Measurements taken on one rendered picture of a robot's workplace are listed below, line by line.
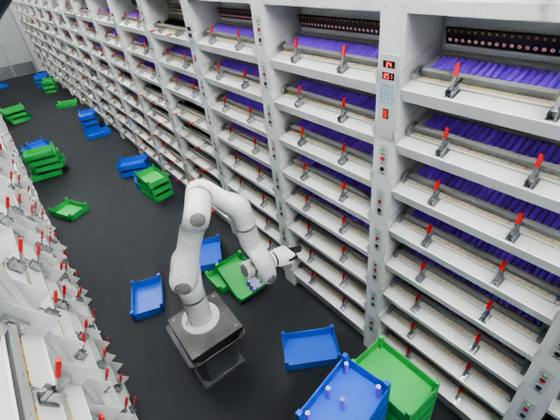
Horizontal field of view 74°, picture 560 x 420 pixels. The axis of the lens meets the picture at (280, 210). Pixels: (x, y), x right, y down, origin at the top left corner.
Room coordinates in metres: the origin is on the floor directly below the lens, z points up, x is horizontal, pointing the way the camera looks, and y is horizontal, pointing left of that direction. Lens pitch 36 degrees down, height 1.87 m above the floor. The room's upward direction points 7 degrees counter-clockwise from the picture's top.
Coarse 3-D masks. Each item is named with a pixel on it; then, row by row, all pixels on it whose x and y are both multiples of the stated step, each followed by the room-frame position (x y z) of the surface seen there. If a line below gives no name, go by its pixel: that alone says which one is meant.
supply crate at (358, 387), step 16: (336, 368) 0.80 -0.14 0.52; (352, 368) 0.81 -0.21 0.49; (336, 384) 0.76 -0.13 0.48; (352, 384) 0.75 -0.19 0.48; (368, 384) 0.74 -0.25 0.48; (384, 384) 0.70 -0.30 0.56; (320, 400) 0.70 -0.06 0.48; (336, 400) 0.70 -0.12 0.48; (352, 400) 0.69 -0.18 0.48; (368, 400) 0.68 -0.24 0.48; (384, 400) 0.67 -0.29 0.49; (304, 416) 0.65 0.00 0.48; (320, 416) 0.65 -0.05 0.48; (336, 416) 0.64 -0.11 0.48; (352, 416) 0.63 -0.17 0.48; (368, 416) 0.63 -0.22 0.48
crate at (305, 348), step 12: (288, 336) 1.32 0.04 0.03; (300, 336) 1.32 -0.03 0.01; (312, 336) 1.32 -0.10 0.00; (324, 336) 1.31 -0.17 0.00; (288, 348) 1.26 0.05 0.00; (300, 348) 1.25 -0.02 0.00; (312, 348) 1.24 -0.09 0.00; (324, 348) 1.23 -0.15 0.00; (336, 348) 1.22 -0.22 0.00; (288, 360) 1.19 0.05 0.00; (300, 360) 1.18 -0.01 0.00; (312, 360) 1.17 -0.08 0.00; (324, 360) 1.13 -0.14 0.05; (336, 360) 1.13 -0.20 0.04
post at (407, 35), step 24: (384, 0) 1.22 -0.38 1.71; (384, 24) 1.21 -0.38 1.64; (408, 24) 1.16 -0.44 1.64; (432, 24) 1.23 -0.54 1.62; (384, 48) 1.21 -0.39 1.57; (408, 48) 1.16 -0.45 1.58; (384, 144) 1.19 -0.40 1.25; (384, 216) 1.17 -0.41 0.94; (384, 240) 1.16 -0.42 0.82; (384, 264) 1.15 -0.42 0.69
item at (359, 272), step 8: (296, 216) 1.76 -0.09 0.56; (288, 224) 1.73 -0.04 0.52; (296, 224) 1.73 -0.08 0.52; (304, 224) 1.71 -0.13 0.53; (296, 232) 1.67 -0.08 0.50; (304, 232) 1.65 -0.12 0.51; (304, 240) 1.62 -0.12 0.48; (312, 240) 1.58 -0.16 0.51; (320, 240) 1.56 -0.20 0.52; (328, 240) 1.54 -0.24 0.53; (320, 248) 1.51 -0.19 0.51; (328, 248) 1.49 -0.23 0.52; (328, 256) 1.45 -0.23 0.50; (336, 256) 1.43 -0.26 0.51; (352, 256) 1.39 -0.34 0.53; (344, 264) 1.36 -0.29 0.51; (352, 264) 1.35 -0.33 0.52; (352, 272) 1.31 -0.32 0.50; (360, 272) 1.29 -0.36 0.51; (360, 280) 1.28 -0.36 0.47
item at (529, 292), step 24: (408, 216) 1.16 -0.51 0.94; (408, 240) 1.07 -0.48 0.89; (432, 240) 1.04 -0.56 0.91; (456, 240) 0.99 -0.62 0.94; (480, 240) 0.96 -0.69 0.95; (456, 264) 0.91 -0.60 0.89; (480, 264) 0.88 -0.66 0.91; (504, 264) 0.81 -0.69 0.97; (528, 264) 0.82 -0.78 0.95; (504, 288) 0.78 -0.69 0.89; (528, 288) 0.76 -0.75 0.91; (552, 288) 0.72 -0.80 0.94; (528, 312) 0.71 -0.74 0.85; (552, 312) 0.67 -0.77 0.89
